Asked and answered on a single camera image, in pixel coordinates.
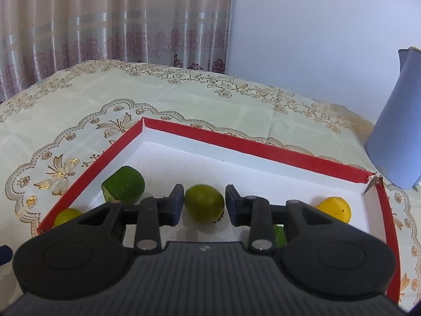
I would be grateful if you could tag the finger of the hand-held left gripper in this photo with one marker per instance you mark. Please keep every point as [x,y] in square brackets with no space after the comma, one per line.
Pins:
[5,255]

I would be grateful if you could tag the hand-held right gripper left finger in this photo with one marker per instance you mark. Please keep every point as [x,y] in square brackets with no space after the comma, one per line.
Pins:
[177,201]

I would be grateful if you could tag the red shallow cardboard box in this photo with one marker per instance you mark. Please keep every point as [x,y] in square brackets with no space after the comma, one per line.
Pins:
[230,140]

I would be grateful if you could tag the yellow fruit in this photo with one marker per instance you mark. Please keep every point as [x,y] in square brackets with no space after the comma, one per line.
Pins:
[334,207]

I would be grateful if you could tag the yellow-green lime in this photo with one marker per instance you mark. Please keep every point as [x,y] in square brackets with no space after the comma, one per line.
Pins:
[65,216]

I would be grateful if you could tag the pink patterned curtain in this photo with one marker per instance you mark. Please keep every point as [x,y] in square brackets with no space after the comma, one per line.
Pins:
[98,23]

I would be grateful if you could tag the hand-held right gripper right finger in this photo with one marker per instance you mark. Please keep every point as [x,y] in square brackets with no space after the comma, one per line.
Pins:
[232,204]

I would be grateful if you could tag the blue electric kettle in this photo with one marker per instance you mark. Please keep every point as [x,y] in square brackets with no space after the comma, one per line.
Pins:
[394,131]

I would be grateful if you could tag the green fruit with cut end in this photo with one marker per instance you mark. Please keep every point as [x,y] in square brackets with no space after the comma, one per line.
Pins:
[123,182]

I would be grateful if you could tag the dark green lime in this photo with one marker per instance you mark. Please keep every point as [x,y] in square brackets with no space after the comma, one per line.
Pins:
[279,235]

